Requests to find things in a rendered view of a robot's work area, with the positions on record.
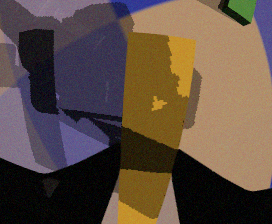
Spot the yellow bar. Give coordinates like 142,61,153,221
117,32,196,224

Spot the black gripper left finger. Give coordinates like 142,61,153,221
0,143,121,224

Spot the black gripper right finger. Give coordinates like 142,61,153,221
172,149,272,224

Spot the green rectangular block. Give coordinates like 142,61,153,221
222,0,257,27

